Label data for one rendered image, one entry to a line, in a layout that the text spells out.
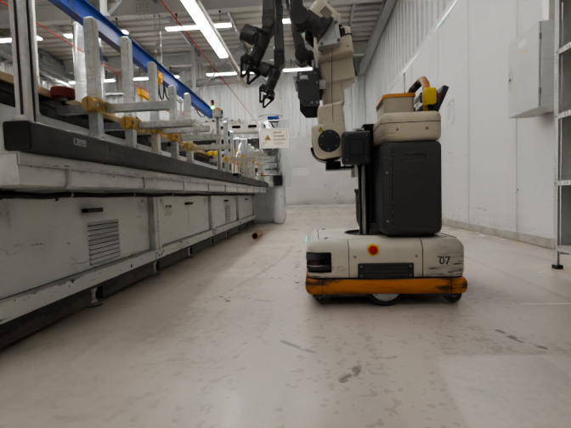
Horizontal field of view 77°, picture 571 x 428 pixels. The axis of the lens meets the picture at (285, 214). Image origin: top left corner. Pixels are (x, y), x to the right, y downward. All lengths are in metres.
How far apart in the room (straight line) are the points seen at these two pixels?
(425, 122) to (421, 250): 0.53
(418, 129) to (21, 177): 1.39
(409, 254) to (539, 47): 2.13
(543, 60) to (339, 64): 1.82
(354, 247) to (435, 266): 0.34
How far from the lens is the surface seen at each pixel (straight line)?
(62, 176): 1.34
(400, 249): 1.55
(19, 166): 1.21
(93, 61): 1.55
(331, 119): 1.73
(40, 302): 1.58
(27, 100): 1.24
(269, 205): 6.23
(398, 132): 1.60
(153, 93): 1.98
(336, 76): 1.81
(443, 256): 1.61
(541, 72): 3.27
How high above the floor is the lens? 0.48
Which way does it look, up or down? 3 degrees down
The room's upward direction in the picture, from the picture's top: 2 degrees counter-clockwise
